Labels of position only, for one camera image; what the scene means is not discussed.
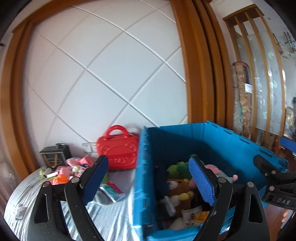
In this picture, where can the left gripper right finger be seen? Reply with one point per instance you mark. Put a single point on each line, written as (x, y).
(249, 220)

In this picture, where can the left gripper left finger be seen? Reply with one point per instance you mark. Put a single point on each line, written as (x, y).
(47, 220)

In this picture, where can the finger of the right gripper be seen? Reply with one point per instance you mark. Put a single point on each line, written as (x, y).
(269, 171)
(288, 143)

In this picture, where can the orange dress pig plush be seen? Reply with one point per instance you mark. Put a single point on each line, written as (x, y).
(63, 176)

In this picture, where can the red teal medicine box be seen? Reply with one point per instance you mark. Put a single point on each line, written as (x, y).
(112, 191)

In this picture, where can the blue hat pig plush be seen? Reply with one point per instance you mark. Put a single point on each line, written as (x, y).
(73, 161)

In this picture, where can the white red ointment box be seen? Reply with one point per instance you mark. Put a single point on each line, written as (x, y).
(51, 175)

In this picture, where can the brown bear plush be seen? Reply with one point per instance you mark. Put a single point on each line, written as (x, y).
(179, 197)

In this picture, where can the black gift box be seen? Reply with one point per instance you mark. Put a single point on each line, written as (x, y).
(54, 157)

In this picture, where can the green plush toy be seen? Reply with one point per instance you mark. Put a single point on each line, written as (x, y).
(180, 170)

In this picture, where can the pink tissue pack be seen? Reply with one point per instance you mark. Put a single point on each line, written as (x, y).
(86, 161)

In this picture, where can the green carton box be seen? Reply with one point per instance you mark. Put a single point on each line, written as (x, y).
(105, 178)

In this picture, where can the rolled patterned carpet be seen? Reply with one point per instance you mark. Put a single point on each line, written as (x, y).
(245, 95)

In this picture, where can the small metal lighter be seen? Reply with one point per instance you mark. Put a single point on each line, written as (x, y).
(60, 145)

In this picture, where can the red bear suitcase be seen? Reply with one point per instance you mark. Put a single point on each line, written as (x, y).
(120, 147)

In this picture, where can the blue plastic storage crate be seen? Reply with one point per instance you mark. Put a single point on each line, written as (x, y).
(160, 147)

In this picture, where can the wooden glass partition screen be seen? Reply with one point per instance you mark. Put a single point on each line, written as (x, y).
(255, 43)

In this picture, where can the white wall socket panel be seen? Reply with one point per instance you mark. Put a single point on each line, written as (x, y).
(89, 147)

